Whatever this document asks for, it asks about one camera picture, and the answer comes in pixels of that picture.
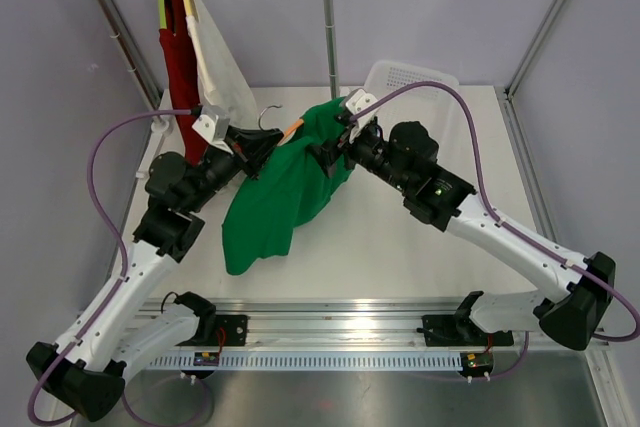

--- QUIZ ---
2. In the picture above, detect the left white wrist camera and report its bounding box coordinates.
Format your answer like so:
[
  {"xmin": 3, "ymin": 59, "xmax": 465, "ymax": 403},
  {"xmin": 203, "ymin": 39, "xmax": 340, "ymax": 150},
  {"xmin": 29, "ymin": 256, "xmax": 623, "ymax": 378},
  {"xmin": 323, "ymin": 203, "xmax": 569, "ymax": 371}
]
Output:
[{"xmin": 192, "ymin": 105, "xmax": 232, "ymax": 153}]

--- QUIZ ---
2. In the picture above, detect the orange hanger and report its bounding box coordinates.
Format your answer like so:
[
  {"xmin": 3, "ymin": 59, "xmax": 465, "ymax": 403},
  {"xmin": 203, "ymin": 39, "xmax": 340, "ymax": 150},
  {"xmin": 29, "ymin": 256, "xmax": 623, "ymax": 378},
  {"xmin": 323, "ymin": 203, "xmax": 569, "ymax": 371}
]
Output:
[{"xmin": 258, "ymin": 105, "xmax": 304, "ymax": 146}]

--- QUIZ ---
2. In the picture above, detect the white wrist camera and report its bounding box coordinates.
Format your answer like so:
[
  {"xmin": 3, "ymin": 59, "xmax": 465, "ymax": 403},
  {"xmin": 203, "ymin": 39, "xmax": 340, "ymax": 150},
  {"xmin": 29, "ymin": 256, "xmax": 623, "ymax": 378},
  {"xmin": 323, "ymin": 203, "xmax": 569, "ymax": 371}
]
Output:
[
  {"xmin": 340, "ymin": 88, "xmax": 377, "ymax": 144},
  {"xmin": 192, "ymin": 105, "xmax": 232, "ymax": 153}
]

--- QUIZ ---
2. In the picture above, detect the green t shirt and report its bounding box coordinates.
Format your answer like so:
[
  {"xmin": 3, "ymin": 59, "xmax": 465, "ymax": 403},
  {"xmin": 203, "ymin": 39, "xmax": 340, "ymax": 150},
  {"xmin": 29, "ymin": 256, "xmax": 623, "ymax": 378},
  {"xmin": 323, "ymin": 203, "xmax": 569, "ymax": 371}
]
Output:
[{"xmin": 222, "ymin": 97, "xmax": 351, "ymax": 276}]

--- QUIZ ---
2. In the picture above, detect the white t shirt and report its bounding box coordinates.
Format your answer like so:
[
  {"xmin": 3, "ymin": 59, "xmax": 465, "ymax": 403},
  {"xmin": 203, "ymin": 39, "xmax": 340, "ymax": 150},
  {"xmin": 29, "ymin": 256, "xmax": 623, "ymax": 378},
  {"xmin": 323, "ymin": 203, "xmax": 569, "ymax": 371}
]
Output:
[{"xmin": 186, "ymin": 0, "xmax": 259, "ymax": 129}]

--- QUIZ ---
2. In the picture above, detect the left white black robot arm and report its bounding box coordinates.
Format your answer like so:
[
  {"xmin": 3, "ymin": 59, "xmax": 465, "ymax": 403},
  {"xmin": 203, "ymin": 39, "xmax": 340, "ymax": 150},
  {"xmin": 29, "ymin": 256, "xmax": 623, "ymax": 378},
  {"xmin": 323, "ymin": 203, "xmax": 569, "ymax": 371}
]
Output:
[{"xmin": 26, "ymin": 127, "xmax": 284, "ymax": 422}]

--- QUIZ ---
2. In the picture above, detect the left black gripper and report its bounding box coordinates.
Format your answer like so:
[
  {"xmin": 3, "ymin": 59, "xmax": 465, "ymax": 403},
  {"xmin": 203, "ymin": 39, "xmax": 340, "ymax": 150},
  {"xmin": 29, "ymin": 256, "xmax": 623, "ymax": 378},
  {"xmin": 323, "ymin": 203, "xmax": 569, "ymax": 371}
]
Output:
[{"xmin": 184, "ymin": 125, "xmax": 283, "ymax": 213}]

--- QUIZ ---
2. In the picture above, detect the red t shirt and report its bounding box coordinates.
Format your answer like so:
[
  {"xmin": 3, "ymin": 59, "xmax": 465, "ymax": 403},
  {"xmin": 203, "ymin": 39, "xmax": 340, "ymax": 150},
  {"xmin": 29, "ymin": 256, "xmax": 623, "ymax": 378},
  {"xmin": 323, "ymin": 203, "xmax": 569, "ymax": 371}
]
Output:
[{"xmin": 155, "ymin": 0, "xmax": 209, "ymax": 168}]

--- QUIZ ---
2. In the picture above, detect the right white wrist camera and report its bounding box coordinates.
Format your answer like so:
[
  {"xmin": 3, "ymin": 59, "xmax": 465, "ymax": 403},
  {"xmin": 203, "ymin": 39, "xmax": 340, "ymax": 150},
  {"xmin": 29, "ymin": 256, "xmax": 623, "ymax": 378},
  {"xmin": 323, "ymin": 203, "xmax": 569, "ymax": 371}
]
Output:
[{"xmin": 340, "ymin": 88, "xmax": 377, "ymax": 144}]

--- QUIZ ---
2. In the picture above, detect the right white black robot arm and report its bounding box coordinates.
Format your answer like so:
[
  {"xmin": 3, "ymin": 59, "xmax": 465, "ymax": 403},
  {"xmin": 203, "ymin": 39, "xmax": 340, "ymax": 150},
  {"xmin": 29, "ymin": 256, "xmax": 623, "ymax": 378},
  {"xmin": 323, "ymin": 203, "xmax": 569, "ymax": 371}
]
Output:
[{"xmin": 307, "ymin": 120, "xmax": 616, "ymax": 351}]

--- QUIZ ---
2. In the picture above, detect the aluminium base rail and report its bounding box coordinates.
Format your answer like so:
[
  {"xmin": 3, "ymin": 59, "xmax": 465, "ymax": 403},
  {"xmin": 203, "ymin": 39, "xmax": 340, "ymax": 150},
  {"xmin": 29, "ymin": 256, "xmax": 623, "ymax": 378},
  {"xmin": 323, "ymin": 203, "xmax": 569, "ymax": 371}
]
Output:
[{"xmin": 67, "ymin": 296, "xmax": 612, "ymax": 373}]

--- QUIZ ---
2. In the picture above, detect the white plastic basket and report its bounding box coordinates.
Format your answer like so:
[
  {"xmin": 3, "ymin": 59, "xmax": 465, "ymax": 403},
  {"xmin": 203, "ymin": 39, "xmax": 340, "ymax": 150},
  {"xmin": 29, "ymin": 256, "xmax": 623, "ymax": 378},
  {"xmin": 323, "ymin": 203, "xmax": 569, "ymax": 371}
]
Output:
[{"xmin": 363, "ymin": 60, "xmax": 460, "ymax": 146}]

